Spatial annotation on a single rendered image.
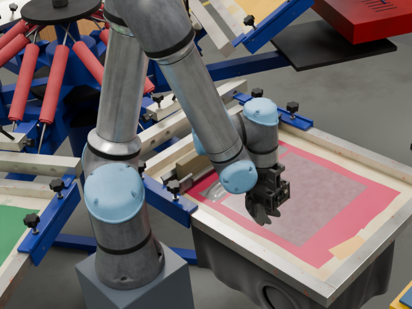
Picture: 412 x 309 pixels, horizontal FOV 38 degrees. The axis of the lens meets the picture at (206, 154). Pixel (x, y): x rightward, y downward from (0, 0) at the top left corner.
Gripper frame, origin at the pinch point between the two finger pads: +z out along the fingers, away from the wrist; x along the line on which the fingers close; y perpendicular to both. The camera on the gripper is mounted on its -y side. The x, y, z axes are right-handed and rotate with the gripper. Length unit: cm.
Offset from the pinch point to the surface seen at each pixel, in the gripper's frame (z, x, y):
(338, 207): 14.5, 30.4, 3.4
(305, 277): 11.0, -0.2, 14.6
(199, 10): -6, 79, -101
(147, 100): 6, 28, -78
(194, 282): 110, 36, -79
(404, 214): 11.2, 35.9, 21.1
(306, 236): 14.5, 14.8, 3.6
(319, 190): 14.5, 33.3, -5.8
